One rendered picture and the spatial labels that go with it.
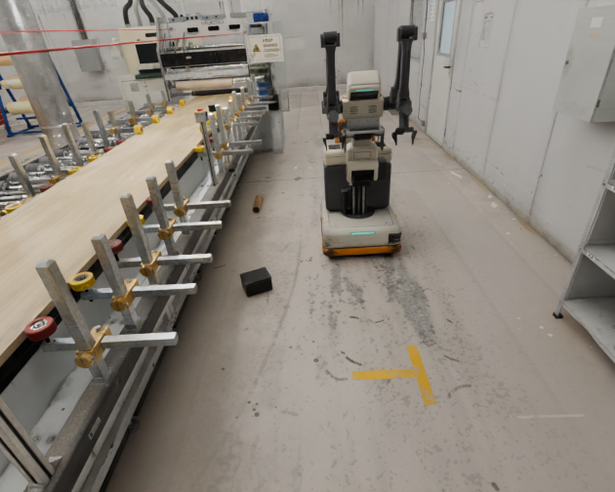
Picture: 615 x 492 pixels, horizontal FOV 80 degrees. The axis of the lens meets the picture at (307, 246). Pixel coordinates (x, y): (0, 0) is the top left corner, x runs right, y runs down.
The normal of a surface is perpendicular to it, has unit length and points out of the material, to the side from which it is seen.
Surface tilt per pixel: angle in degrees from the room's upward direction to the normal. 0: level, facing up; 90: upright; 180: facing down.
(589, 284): 90
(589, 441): 0
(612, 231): 90
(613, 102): 90
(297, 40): 90
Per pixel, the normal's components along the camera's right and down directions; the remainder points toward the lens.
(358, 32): 0.00, 0.51
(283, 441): -0.07, -0.86
